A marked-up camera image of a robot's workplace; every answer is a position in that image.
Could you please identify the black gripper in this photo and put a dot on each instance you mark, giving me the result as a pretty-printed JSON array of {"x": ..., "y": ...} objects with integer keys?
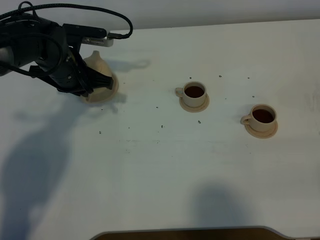
[{"x": 71, "y": 74}]

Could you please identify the beige middle teacup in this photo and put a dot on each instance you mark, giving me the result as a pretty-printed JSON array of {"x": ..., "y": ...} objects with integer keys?
[{"x": 193, "y": 93}]

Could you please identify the beige teacup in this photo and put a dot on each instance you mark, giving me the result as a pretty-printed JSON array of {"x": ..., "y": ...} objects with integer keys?
[
  {"x": 261, "y": 118},
  {"x": 193, "y": 93}
]

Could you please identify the beige right teacup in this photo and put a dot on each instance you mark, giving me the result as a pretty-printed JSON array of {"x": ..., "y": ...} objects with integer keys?
[{"x": 261, "y": 118}]

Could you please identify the beige teapot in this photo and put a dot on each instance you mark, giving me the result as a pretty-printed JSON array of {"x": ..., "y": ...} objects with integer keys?
[{"x": 104, "y": 83}]

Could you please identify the beige right saucer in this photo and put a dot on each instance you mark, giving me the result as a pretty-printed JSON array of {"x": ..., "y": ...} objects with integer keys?
[{"x": 262, "y": 134}]

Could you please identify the beige teapot saucer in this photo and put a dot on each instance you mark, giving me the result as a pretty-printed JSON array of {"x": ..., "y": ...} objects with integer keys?
[{"x": 102, "y": 94}]

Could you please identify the beige middle saucer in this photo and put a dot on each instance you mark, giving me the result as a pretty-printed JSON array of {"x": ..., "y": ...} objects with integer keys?
[{"x": 197, "y": 109}]

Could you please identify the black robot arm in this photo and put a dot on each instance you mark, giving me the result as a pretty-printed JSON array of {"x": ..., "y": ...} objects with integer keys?
[{"x": 40, "y": 48}]

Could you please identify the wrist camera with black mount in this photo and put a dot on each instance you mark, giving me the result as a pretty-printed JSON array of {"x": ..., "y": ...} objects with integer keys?
[{"x": 79, "y": 34}]

